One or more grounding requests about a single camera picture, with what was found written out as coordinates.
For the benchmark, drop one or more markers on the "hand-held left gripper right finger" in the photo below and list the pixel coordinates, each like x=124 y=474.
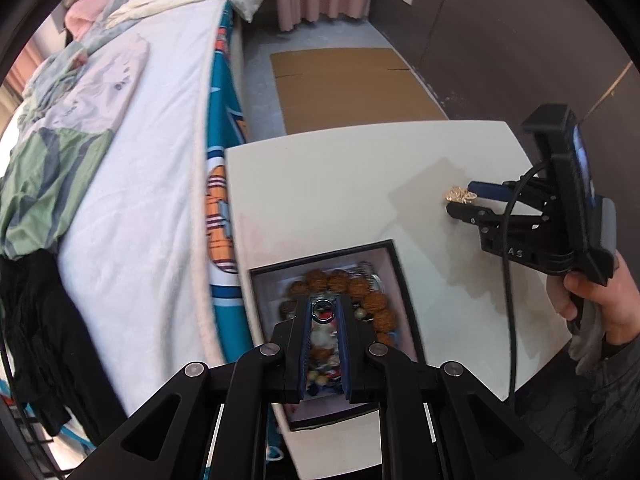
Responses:
x=345 y=345

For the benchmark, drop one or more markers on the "teal printed blanket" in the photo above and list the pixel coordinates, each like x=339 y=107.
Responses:
x=222 y=240

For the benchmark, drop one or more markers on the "flattened cardboard box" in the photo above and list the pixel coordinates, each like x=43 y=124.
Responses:
x=350 y=90

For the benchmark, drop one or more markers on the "bed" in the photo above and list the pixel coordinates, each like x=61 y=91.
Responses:
x=160 y=160

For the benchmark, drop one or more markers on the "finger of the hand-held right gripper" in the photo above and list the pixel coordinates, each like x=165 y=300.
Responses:
x=470 y=212
x=487 y=189

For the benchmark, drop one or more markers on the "person's right forearm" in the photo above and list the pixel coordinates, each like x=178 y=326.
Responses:
x=590 y=410

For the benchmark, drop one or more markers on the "black jewelry box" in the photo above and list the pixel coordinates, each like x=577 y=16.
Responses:
x=392 y=272

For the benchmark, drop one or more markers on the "person's right hand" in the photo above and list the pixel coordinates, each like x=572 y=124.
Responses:
x=615 y=300

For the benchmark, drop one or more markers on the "pale printed garment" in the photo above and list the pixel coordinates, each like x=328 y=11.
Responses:
x=100 y=90

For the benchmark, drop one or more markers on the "green striped garment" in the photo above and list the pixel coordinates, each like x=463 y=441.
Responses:
x=45 y=185

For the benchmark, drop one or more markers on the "black garment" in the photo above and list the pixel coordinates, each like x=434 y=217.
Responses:
x=45 y=335

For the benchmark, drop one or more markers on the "gold brooch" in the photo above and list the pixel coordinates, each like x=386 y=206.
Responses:
x=457 y=194

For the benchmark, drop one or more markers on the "pink cloth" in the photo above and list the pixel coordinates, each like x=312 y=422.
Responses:
x=82 y=15

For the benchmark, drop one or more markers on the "grey cloth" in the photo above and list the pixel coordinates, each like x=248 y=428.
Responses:
x=590 y=340

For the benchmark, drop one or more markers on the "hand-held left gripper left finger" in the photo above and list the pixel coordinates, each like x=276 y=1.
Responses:
x=302 y=345

